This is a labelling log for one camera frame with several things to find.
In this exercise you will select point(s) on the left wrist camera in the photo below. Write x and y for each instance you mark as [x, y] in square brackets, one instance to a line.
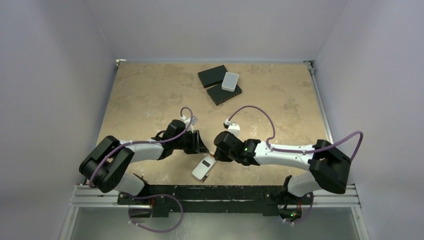
[189, 121]

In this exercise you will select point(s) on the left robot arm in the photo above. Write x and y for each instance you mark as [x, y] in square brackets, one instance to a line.
[105, 167]

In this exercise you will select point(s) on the white remote control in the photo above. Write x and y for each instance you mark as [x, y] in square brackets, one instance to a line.
[203, 167]

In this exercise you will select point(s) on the black box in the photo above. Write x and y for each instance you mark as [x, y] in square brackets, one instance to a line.
[219, 96]
[212, 76]

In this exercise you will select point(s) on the white plastic box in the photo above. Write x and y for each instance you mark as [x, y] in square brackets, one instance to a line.
[230, 82]

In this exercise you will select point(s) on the black base bar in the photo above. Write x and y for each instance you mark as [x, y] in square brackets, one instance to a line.
[267, 200]

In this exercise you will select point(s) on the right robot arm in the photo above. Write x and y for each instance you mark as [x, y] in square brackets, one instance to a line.
[325, 167]

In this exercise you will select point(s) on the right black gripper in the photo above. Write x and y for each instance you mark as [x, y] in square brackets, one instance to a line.
[218, 155]

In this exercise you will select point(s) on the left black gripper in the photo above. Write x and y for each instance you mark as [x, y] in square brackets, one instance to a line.
[196, 146]

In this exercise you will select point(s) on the black box rear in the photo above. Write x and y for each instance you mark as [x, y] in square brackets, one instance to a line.
[212, 76]

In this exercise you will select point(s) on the black box front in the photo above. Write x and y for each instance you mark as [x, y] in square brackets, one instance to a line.
[219, 96]

